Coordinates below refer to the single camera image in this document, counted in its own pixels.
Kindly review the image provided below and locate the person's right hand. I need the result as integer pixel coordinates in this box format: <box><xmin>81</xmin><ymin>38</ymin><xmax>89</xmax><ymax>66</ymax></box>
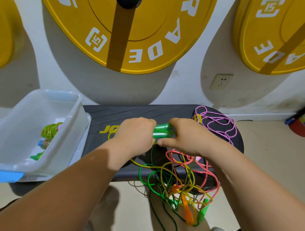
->
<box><xmin>157</xmin><ymin>117</ymin><xmax>218</xmax><ymax>159</ymax></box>

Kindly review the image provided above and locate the person's left hand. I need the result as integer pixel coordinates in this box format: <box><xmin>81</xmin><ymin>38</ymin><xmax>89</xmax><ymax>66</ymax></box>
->
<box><xmin>112</xmin><ymin>117</ymin><xmax>157</xmax><ymax>165</ymax></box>

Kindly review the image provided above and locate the green jump rope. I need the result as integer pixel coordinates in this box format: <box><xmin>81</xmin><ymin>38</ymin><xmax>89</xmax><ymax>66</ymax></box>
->
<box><xmin>152</xmin><ymin>123</ymin><xmax>176</xmax><ymax>142</ymax></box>
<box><xmin>30</xmin><ymin>151</ymin><xmax>44</xmax><ymax>162</ymax></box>

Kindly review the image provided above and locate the pile of jump ropes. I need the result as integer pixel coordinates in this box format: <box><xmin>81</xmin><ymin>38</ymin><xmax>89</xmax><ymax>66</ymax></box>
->
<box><xmin>131</xmin><ymin>106</ymin><xmax>239</xmax><ymax>231</ymax></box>

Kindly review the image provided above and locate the blue handled jump rope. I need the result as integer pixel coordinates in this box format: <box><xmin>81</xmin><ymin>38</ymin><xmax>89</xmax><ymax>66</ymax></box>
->
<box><xmin>38</xmin><ymin>138</ymin><xmax>52</xmax><ymax>149</ymax></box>

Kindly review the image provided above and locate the clear plastic storage bin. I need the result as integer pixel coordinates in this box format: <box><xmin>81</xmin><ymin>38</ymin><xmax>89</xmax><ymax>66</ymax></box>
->
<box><xmin>0</xmin><ymin>89</ymin><xmax>89</xmax><ymax>176</ymax></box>

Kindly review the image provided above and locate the person's left forearm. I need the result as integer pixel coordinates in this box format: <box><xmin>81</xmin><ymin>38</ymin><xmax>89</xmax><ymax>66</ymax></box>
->
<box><xmin>0</xmin><ymin>142</ymin><xmax>124</xmax><ymax>231</ymax></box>

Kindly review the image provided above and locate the person's right forearm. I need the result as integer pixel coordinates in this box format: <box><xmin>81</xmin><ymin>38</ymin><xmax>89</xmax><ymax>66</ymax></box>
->
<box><xmin>207</xmin><ymin>142</ymin><xmax>305</xmax><ymax>231</ymax></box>

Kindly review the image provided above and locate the black aerobic step platform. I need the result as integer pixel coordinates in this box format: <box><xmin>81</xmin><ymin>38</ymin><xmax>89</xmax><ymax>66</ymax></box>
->
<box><xmin>10</xmin><ymin>105</ymin><xmax>245</xmax><ymax>197</ymax></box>

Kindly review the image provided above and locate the translucent plastic lid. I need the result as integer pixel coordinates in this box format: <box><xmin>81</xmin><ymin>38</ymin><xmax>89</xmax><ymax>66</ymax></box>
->
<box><xmin>21</xmin><ymin>113</ymin><xmax>92</xmax><ymax>182</ymax></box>

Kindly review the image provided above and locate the large yellow weight plate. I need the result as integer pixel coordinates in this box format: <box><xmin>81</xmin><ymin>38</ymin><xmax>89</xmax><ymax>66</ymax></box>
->
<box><xmin>42</xmin><ymin>0</ymin><xmax>217</xmax><ymax>74</ymax></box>

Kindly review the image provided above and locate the red fire extinguisher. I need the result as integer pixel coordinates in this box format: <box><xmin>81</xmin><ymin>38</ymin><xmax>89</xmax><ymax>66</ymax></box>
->
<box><xmin>285</xmin><ymin>107</ymin><xmax>305</xmax><ymax>138</ymax></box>

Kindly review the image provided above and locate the blue plastic piece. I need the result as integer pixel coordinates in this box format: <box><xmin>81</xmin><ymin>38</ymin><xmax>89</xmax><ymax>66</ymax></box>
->
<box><xmin>0</xmin><ymin>170</ymin><xmax>24</xmax><ymax>183</ymax></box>

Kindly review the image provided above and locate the black plate peg cap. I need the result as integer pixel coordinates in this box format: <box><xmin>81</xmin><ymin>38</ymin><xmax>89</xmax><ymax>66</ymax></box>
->
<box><xmin>117</xmin><ymin>0</ymin><xmax>143</xmax><ymax>9</ymax></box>

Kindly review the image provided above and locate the white wall socket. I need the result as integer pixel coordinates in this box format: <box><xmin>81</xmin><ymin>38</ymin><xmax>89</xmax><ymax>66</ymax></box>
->
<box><xmin>210</xmin><ymin>73</ymin><xmax>234</xmax><ymax>90</ymax></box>

